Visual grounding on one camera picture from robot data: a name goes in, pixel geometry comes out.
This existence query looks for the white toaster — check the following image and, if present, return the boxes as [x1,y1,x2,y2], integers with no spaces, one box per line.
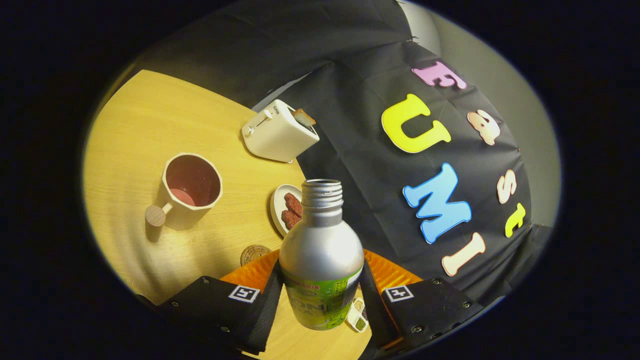
[241,99,320,163]

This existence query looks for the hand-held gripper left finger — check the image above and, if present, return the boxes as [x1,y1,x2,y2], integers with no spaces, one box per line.
[157,249,285,356]

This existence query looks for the round brown coaster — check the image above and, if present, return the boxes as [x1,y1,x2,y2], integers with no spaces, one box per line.
[240,244,273,267]

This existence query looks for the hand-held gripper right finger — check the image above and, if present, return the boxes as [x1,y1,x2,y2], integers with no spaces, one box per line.
[357,248,486,353]

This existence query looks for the beige cup with red inside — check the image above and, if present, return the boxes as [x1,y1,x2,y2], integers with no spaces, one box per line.
[145,152,223,232]

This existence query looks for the white oval plate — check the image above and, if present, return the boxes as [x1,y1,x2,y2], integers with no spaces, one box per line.
[270,184,304,237]

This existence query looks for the silver bottle with green label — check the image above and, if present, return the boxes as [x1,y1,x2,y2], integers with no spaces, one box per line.
[278,178,365,331]

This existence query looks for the white divided dish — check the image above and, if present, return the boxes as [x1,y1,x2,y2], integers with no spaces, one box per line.
[345,297,370,333]

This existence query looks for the wooden table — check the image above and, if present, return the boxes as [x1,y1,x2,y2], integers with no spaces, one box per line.
[82,69,373,360]

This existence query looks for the black backdrop cloth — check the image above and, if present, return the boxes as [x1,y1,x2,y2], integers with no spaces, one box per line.
[135,0,551,306]

